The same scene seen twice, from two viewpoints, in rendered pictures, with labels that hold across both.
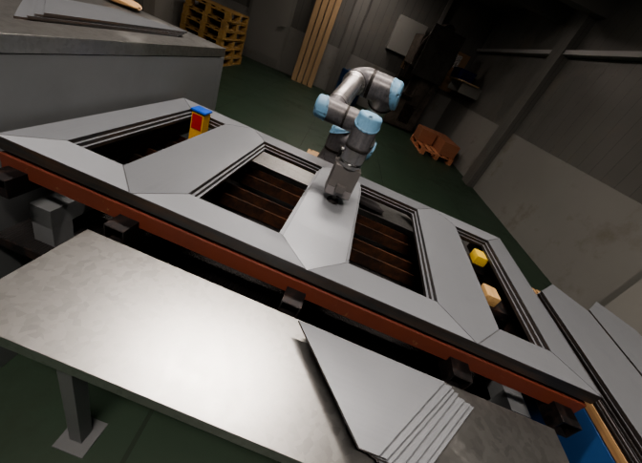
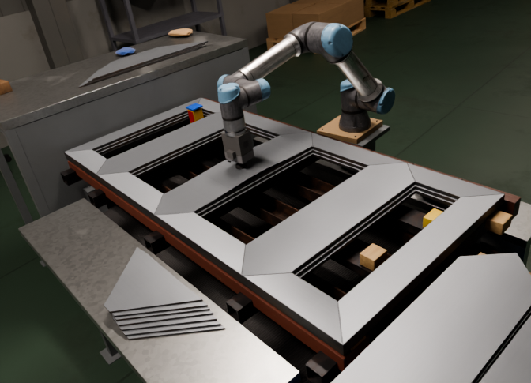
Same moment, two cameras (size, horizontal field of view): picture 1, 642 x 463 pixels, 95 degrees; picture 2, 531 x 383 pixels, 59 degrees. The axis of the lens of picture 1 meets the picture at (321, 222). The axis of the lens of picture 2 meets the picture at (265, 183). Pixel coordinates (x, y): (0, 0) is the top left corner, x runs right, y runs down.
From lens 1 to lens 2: 1.32 m
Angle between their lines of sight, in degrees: 46
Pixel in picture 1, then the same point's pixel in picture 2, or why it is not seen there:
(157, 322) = (77, 241)
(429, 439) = (156, 324)
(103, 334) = (54, 242)
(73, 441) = (109, 354)
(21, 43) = (72, 102)
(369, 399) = (133, 291)
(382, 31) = not seen: outside the picture
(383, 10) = not seen: outside the picture
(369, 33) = not seen: outside the picture
